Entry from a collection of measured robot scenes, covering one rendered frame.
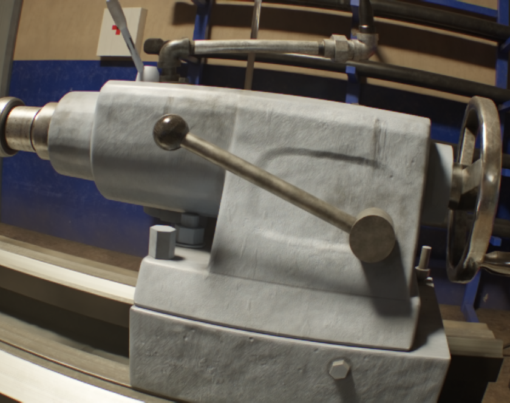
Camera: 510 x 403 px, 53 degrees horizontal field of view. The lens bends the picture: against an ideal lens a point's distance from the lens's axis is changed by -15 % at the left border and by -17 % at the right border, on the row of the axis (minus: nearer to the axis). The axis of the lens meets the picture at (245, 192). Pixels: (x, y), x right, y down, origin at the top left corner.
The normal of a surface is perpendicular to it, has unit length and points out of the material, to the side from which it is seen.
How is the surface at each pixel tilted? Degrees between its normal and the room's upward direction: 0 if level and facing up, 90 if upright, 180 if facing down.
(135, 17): 90
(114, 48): 90
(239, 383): 90
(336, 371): 90
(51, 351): 0
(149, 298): 62
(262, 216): 70
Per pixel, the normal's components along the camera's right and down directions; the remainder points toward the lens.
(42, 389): -0.04, -0.72
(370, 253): -0.23, 0.13
